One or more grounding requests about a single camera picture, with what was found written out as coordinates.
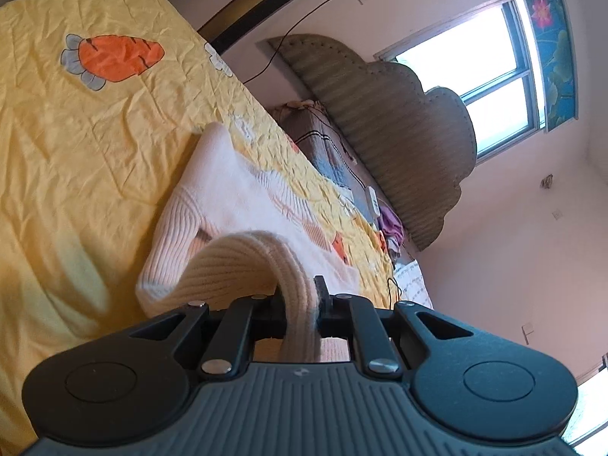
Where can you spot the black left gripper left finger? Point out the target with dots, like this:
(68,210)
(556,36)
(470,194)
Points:
(248,320)

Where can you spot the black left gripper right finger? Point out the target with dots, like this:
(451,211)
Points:
(353,318)

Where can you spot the pink knitted sweater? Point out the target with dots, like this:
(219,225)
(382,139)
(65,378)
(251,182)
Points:
(231,230)

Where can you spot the white patterned bed sheet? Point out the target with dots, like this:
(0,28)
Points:
(411,285)

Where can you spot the purple crumpled cloth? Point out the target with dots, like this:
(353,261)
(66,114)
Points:
(392,228)

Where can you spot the white remote control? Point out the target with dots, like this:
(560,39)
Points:
(373,202)

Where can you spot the olive cloud-shaped headboard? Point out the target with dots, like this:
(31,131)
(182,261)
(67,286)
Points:
(418,145)

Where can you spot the grey plaid pillow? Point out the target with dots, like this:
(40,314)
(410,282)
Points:
(308,125)

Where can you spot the yellow carrot print quilt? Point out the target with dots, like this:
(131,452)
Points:
(102,103)

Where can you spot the gold tower air conditioner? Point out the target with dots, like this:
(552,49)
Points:
(266,2)

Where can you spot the blue floral curtain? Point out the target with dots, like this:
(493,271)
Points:
(548,31)

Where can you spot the window with grey frame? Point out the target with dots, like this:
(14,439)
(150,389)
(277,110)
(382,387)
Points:
(486,57)

